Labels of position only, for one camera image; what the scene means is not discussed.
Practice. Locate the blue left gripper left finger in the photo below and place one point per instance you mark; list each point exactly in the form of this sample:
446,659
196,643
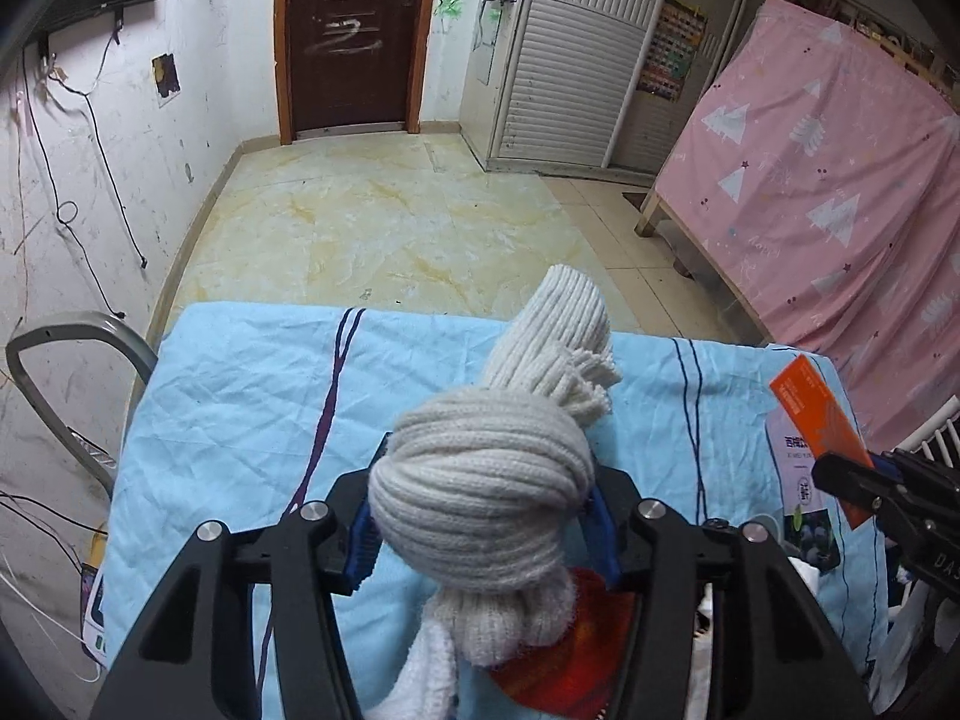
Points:
365,540

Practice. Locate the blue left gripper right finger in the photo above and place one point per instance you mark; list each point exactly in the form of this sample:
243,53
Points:
601,537

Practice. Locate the orange paper packet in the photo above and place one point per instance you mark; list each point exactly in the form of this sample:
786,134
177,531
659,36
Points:
802,390

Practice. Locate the red knitted garment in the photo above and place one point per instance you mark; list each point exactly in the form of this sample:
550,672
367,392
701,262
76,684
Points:
575,677

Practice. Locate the purple blueberry snack pouch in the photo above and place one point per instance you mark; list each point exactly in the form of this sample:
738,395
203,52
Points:
807,530

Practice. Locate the white sock foot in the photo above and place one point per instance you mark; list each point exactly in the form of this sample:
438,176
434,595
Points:
425,687

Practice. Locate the light blue bed sheet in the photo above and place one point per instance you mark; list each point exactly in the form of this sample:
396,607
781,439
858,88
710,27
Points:
255,409

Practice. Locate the pink tree-print curtain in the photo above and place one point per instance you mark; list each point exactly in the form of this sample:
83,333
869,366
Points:
821,180

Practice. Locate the white louvered wardrobe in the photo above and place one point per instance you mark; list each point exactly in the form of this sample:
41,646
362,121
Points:
552,85

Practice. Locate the dark brown wooden door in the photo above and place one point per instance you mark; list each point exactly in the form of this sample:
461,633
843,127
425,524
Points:
349,65

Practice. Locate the grey metal chair frame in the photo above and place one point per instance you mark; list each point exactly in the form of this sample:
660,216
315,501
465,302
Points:
36,355

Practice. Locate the colourful wall chart poster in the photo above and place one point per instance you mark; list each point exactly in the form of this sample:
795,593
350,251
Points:
674,44

